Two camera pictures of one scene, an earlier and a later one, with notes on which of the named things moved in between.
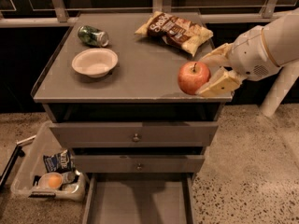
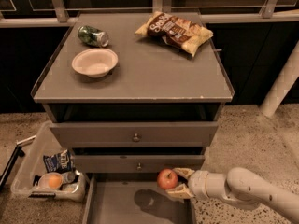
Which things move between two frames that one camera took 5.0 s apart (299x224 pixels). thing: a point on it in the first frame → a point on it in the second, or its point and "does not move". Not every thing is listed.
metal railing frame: x=30 y=7 does not move
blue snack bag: x=59 y=162 does not move
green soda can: x=92 y=35 does not move
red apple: x=192 y=76 → x=167 y=178
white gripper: x=251 y=54 → x=198 y=183
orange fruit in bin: x=50 y=181 does not move
